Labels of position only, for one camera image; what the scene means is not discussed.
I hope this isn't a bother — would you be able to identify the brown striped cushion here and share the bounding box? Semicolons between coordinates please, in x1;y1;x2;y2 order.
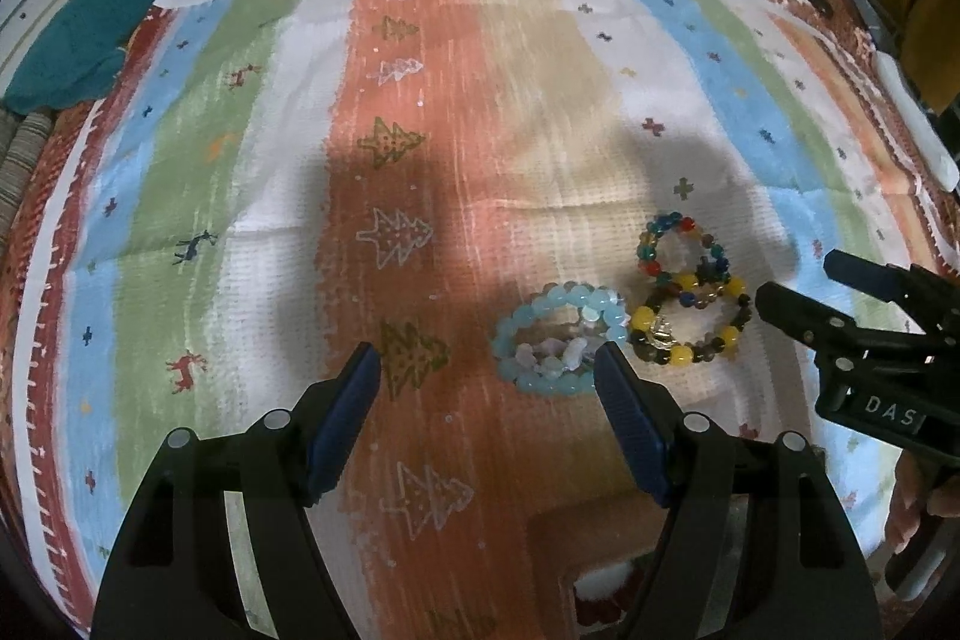
0;111;55;236

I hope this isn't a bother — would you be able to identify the colourful striped printed mat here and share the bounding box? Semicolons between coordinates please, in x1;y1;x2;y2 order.
15;0;953;640

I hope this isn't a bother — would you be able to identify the white oblong object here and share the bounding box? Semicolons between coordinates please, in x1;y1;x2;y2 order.
876;51;960;193

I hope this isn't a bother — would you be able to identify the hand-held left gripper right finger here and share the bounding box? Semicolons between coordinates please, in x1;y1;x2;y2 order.
592;340;887;640

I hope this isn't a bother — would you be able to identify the yellow and brown bead bracelet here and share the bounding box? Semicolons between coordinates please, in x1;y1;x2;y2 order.
626;269;753;371

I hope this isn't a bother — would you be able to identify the person's right hand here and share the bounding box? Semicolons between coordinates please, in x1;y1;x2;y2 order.
883;451;940;556

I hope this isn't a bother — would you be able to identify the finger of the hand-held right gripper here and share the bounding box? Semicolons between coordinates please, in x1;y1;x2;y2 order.
754;281;960;365
823;248;960;331

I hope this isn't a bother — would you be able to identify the yellow cloth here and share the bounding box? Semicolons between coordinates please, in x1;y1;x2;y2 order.
874;0;960;112

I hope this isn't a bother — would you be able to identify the multicolour bead bracelet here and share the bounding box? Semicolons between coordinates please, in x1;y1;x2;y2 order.
635;212;732;304

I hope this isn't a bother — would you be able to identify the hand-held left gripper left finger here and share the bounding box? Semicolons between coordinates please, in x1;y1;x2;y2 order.
88;342;383;640

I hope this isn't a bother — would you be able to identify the white bead bracelet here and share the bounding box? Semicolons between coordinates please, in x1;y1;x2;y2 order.
511;323;610;378

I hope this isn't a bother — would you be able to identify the light blue bead bracelet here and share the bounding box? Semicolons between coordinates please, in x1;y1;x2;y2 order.
491;281;632;395

